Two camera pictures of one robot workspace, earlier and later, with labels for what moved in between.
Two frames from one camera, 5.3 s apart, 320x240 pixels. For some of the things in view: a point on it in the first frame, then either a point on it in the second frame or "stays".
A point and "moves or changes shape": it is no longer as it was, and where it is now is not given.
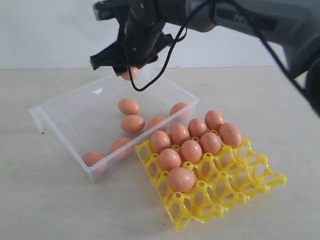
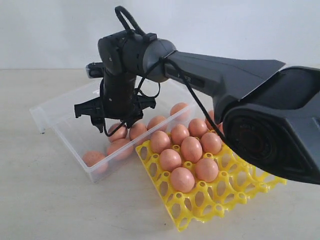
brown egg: x=179 y=133 stays
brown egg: x=213 y=119 stays
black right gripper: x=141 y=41 to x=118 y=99
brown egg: x=210 y=143 stays
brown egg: x=196 y=127 stays
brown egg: x=159 y=141 stays
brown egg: x=128 y=106 moves or changes shape
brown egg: x=181 y=179 stays
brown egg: x=134 y=73 moves or changes shape
